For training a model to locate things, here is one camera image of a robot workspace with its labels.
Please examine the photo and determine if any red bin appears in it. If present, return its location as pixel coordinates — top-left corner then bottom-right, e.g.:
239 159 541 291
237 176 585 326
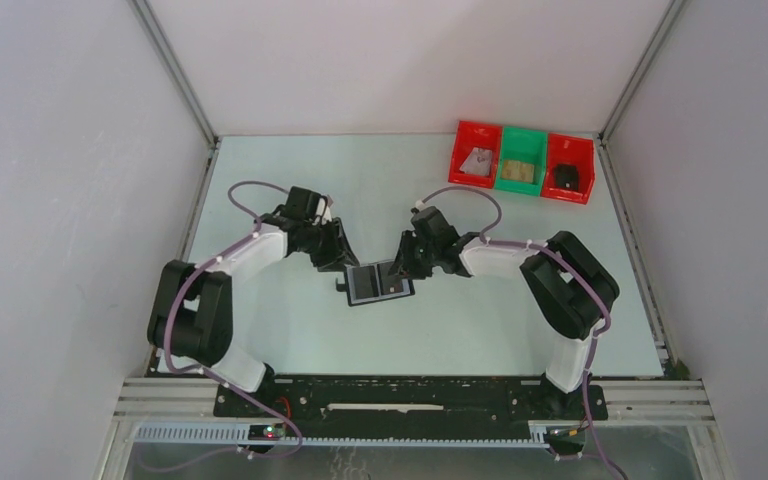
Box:
448 120 503 189
540 133 595 205

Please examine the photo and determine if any green bin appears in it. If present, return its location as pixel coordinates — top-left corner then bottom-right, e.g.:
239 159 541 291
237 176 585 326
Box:
494 126 548 196

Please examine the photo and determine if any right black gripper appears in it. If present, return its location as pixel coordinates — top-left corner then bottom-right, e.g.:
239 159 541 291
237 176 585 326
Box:
389 229 441 279

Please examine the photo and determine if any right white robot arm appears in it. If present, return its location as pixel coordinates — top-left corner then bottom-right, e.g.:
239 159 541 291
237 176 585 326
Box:
389 206 620 418

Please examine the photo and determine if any right red bin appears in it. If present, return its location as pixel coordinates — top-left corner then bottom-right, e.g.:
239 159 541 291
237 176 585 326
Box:
540 133 595 205

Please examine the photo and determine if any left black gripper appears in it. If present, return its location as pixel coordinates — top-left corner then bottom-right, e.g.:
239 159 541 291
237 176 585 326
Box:
299 218 359 273

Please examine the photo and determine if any grey cable duct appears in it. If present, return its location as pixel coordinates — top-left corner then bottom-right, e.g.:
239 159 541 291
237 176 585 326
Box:
132 421 548 448

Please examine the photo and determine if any silver card in bin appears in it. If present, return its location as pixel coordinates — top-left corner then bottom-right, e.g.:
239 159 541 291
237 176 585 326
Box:
471 148 493 177

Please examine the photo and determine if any aluminium frame rail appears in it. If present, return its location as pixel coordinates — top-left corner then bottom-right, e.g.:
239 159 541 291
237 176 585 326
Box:
114 377 715 427

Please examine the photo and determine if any black leather card holder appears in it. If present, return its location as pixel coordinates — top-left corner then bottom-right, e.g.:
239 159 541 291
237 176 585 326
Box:
335 260 416 307

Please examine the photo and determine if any black object in bin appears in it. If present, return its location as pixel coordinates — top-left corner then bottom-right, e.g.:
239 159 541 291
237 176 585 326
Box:
553 164 580 192

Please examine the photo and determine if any thin white credit card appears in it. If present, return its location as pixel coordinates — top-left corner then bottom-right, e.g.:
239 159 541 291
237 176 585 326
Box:
459 148 492 177

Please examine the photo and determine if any tan object in bin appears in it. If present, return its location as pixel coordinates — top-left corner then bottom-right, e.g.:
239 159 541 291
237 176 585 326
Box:
514 162 535 184

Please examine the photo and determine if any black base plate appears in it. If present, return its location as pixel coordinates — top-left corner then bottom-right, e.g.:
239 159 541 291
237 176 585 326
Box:
213 375 608 438

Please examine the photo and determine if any black VIP card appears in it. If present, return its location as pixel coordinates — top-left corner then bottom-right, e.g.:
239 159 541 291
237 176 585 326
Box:
376 262 413 298

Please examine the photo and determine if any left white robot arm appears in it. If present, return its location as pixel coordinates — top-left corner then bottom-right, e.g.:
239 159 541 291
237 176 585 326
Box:
147 186 359 417

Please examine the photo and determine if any orange card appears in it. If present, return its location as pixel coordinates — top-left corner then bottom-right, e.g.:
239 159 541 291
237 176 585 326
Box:
501 159 527 182

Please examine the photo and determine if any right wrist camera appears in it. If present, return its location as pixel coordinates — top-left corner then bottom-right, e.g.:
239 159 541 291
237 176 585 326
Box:
410 199 427 214

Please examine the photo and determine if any left red bin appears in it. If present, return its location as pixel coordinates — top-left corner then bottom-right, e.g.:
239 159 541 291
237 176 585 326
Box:
448 120 503 189

